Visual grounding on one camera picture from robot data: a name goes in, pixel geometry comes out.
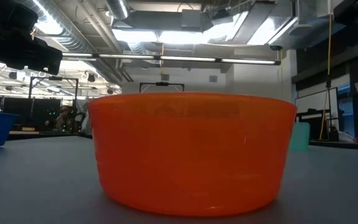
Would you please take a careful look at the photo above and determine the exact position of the person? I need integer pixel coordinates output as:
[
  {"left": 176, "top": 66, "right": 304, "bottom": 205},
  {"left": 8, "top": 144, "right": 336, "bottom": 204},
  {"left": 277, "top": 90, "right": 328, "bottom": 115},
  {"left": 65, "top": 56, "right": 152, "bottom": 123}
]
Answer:
[{"left": 53, "top": 105, "right": 80, "bottom": 133}]

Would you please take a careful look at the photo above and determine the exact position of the long ceiling light bar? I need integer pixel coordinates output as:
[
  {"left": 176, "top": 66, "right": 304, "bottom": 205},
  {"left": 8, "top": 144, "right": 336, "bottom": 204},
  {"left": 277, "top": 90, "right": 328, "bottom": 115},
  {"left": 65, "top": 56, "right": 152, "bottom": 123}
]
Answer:
[{"left": 61, "top": 52, "right": 281, "bottom": 66}]

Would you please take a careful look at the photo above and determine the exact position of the grey ceiling ventilation unit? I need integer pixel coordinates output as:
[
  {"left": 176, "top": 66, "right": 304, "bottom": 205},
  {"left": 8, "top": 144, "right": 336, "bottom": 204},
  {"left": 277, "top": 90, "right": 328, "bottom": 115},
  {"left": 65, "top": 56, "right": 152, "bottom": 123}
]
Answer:
[{"left": 181, "top": 9, "right": 214, "bottom": 32}]

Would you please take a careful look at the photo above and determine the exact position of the orange round plastic bowl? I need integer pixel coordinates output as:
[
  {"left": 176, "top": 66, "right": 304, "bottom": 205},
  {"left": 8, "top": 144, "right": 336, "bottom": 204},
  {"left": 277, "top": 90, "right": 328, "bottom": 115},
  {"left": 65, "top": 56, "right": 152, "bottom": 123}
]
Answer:
[{"left": 87, "top": 91, "right": 298, "bottom": 217}]

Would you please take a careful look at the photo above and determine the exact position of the teal rectangular plastic bin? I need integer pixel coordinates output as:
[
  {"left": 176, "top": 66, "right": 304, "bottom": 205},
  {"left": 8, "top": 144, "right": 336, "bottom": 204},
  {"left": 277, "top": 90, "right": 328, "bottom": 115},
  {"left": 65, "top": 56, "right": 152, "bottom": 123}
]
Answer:
[{"left": 289, "top": 122, "right": 311, "bottom": 152}]

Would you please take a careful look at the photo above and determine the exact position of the black robot station frame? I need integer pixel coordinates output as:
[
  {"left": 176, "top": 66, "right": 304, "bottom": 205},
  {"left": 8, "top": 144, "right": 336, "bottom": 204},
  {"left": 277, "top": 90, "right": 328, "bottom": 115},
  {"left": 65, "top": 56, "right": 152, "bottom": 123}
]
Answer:
[{"left": 28, "top": 76, "right": 80, "bottom": 135}]

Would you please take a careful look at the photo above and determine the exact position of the silver round ventilation duct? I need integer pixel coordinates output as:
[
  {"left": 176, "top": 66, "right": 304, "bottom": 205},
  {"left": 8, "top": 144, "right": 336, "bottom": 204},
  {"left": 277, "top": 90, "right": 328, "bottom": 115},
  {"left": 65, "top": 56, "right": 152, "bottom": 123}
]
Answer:
[{"left": 106, "top": 0, "right": 131, "bottom": 21}]

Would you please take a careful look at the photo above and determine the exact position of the black background camera frame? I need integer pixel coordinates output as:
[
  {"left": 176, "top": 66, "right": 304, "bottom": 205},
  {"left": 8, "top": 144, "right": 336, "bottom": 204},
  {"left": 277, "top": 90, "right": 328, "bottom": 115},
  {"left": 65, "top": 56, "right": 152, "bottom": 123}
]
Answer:
[{"left": 139, "top": 82, "right": 185, "bottom": 94}]

